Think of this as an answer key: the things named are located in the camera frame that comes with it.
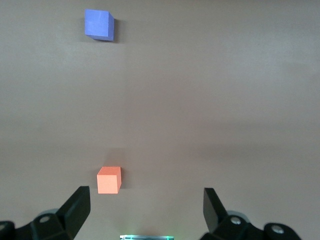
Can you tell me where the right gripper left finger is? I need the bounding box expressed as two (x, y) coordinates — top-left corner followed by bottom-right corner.
(0, 185), (91, 240)

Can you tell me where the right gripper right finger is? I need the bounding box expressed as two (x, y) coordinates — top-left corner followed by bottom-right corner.
(201, 187), (302, 240)

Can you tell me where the orange foam block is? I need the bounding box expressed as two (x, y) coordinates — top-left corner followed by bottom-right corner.
(96, 166), (122, 195)

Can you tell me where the purple foam block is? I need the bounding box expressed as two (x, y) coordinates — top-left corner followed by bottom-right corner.
(84, 8), (115, 42)

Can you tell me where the brown table cover sheet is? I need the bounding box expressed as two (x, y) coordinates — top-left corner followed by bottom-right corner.
(0, 0), (320, 240)

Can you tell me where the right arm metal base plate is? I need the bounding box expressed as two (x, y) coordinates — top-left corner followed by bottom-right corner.
(119, 234), (175, 240)

